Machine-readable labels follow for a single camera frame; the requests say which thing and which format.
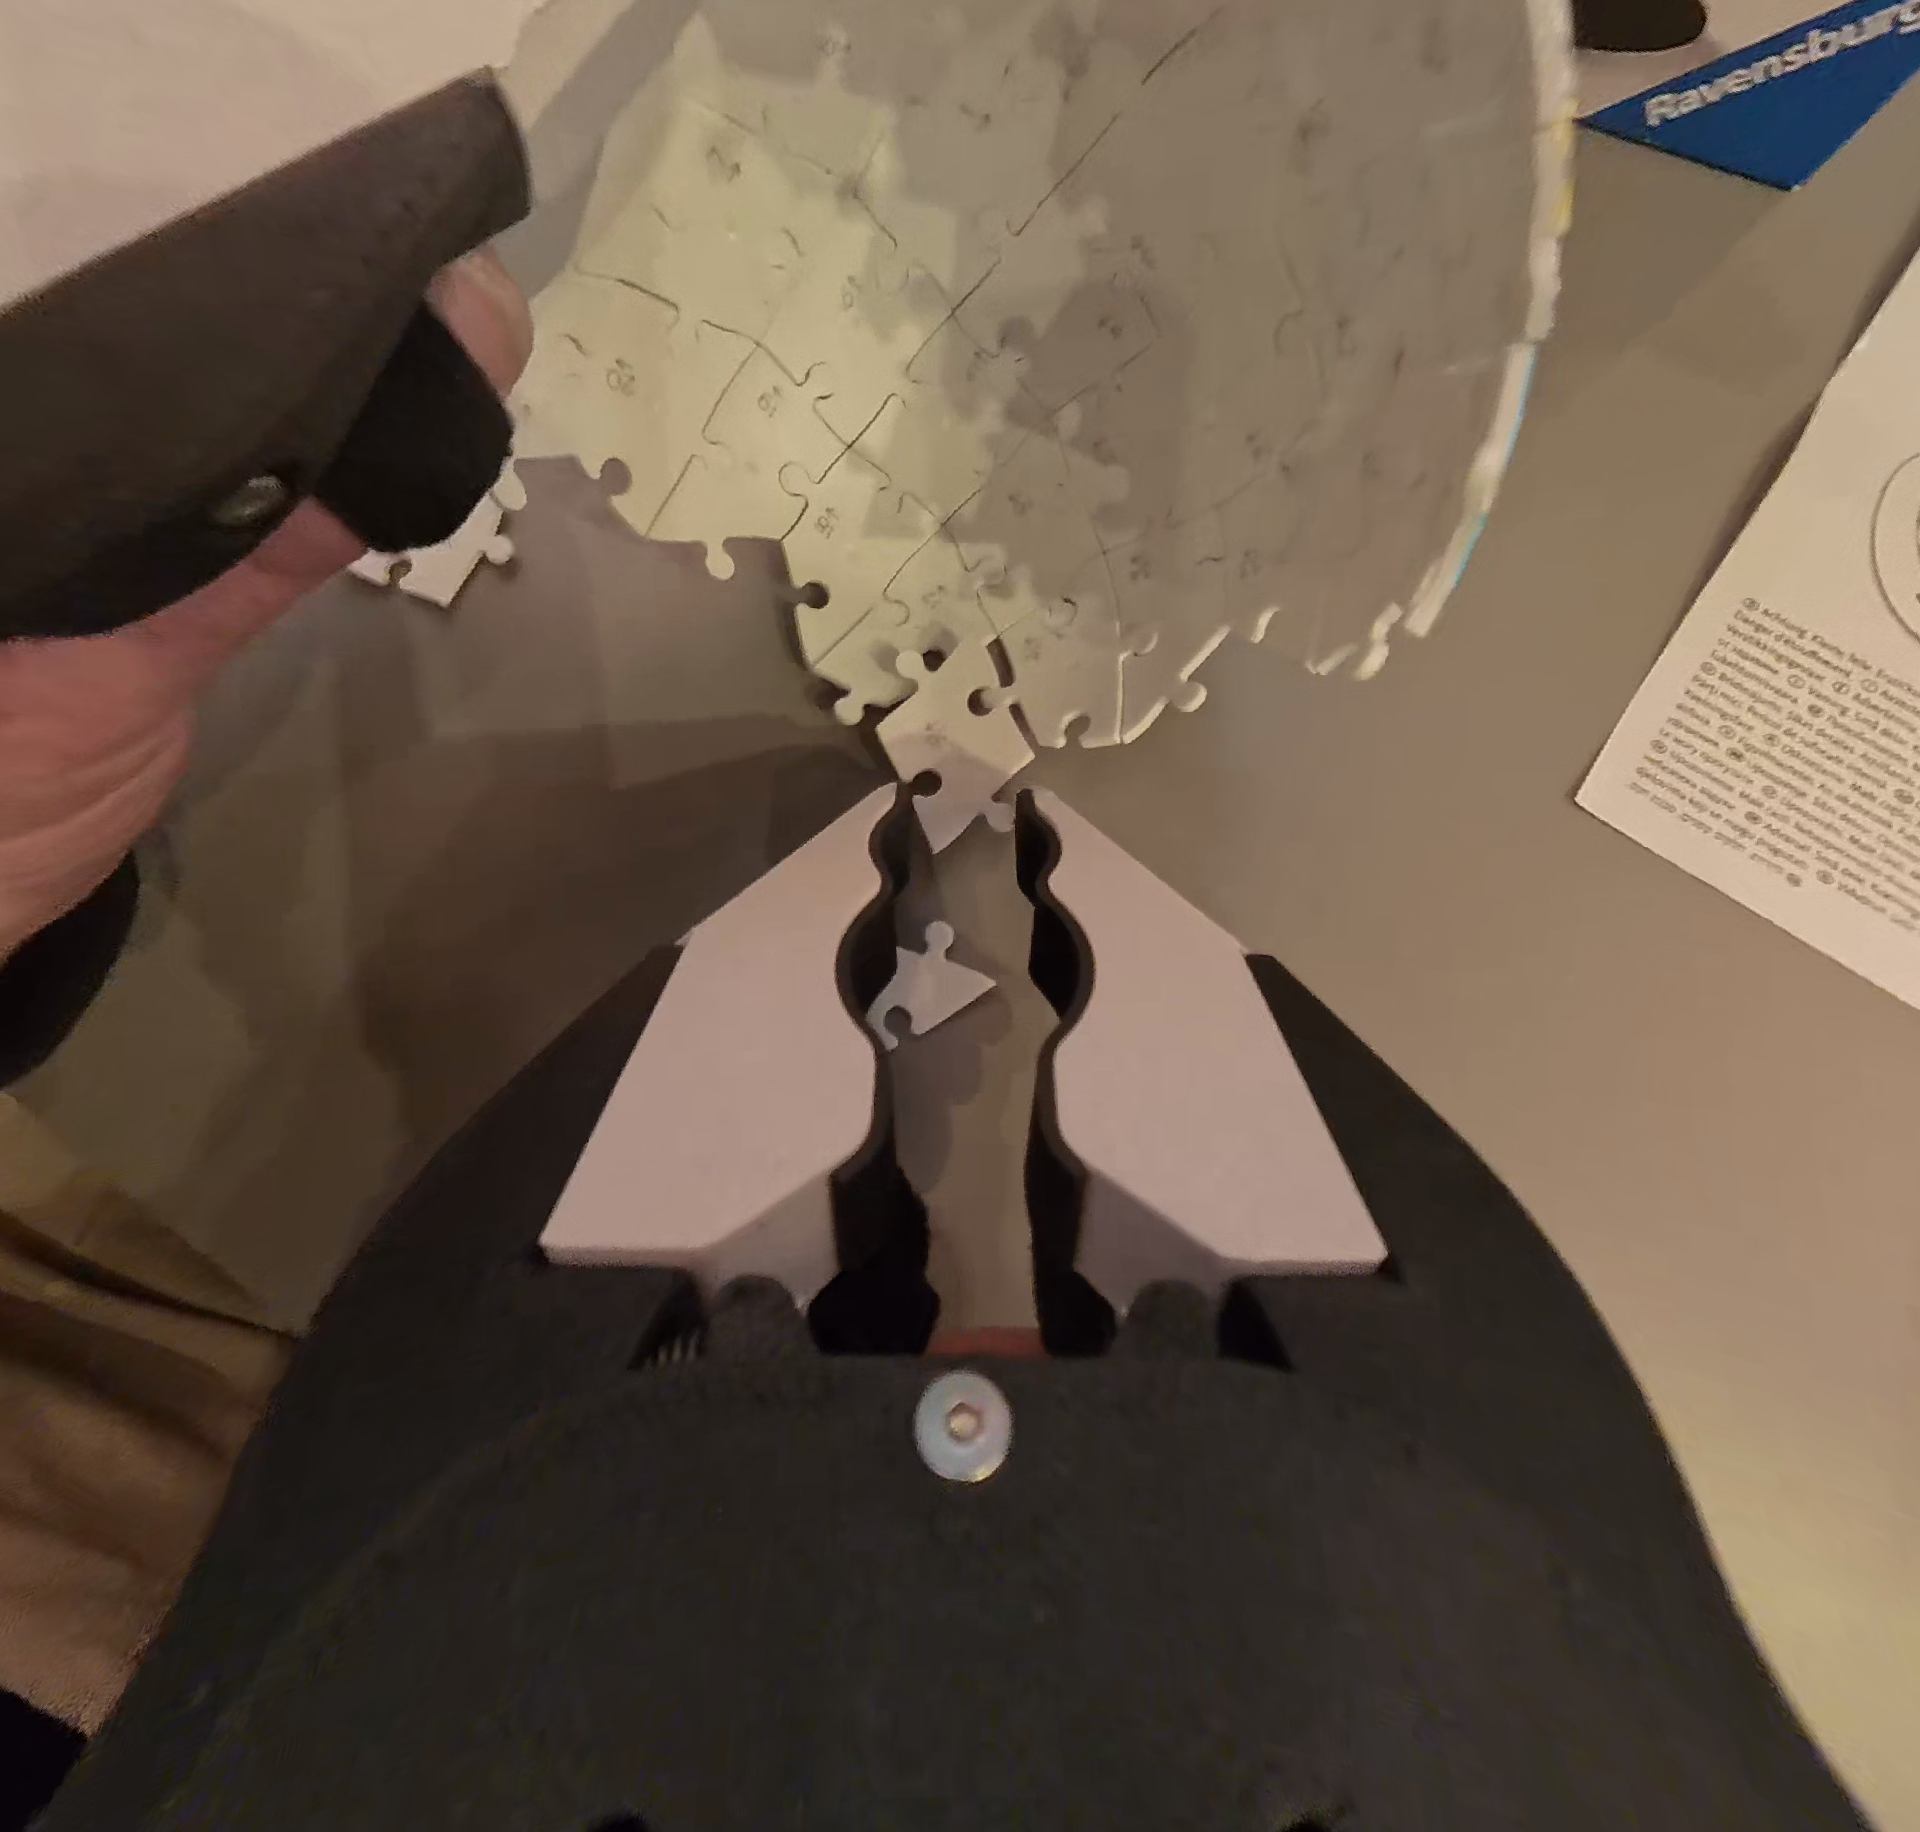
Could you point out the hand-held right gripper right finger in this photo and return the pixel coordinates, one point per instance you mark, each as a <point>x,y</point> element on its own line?
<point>1200,1112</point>

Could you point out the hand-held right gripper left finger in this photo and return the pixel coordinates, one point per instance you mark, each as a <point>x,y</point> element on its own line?
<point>706,1112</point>

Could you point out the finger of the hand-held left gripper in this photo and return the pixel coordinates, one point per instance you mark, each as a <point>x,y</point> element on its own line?
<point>225,47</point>

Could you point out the white-backed puzzle piece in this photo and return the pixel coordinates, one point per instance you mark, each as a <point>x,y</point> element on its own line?
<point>436,572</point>
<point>930,994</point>
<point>952,743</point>

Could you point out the partly built puzzle ball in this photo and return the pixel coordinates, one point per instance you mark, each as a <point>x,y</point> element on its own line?
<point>1051,287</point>

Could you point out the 3D puzzle cardboard box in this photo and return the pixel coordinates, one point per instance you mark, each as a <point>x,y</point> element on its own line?
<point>1770,92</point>

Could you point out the person's left hand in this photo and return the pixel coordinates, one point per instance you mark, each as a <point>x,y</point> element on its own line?
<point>91,753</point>

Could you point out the person's tan trousers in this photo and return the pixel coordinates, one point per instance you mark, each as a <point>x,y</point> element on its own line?
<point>105,1412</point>

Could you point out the white instruction leaflet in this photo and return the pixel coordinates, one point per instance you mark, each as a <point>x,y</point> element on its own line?
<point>1800,692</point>

